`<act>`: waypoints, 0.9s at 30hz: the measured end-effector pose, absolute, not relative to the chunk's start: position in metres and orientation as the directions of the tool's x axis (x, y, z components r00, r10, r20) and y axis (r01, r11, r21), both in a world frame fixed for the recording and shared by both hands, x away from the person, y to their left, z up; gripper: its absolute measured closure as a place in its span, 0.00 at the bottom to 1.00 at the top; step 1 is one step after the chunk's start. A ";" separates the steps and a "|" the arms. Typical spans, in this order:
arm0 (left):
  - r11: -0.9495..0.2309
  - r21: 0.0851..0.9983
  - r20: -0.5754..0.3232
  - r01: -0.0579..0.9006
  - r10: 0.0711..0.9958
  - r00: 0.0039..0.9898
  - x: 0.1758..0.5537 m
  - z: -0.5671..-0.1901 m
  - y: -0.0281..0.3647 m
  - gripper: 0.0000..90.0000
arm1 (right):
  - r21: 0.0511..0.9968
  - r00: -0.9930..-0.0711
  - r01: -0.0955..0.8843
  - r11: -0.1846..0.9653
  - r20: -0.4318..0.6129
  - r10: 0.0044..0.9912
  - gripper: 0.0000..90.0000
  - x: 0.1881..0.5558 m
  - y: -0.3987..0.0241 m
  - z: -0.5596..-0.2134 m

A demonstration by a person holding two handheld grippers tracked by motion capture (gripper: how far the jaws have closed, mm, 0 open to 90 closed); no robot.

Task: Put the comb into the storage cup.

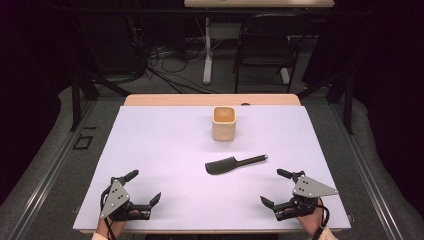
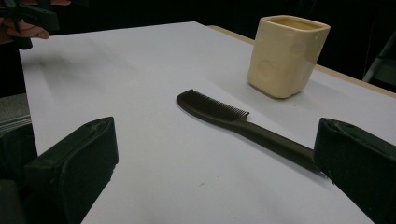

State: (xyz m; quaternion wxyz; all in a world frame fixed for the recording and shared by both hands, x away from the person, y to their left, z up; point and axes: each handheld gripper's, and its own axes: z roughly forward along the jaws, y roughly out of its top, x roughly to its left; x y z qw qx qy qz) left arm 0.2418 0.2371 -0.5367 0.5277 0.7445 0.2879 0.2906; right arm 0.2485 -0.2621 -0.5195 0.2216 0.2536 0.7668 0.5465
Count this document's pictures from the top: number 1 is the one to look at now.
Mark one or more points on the white-legged desk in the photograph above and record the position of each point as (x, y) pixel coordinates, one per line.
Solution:
(208, 60)

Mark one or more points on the black spatula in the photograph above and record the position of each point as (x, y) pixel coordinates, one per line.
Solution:
(221, 165)

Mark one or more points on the person's left hand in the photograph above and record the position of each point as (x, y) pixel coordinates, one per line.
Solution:
(115, 227)

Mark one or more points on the black folding chair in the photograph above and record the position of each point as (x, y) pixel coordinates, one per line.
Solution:
(266, 43)

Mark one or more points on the wooden table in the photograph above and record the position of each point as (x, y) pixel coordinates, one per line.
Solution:
(200, 99)

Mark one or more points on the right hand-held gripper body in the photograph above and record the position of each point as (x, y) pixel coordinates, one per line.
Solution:
(308, 190)

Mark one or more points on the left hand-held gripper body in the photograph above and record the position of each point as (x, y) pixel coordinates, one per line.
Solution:
(115, 198)

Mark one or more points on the person's right hand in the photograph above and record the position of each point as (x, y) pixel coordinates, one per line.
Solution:
(308, 220)

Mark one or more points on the beige square cup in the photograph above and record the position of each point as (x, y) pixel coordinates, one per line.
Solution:
(224, 128)

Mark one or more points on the white table sheet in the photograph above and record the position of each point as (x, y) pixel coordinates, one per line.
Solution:
(173, 160)

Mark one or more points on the black metal stand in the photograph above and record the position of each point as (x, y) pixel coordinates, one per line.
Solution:
(76, 100)
(348, 103)

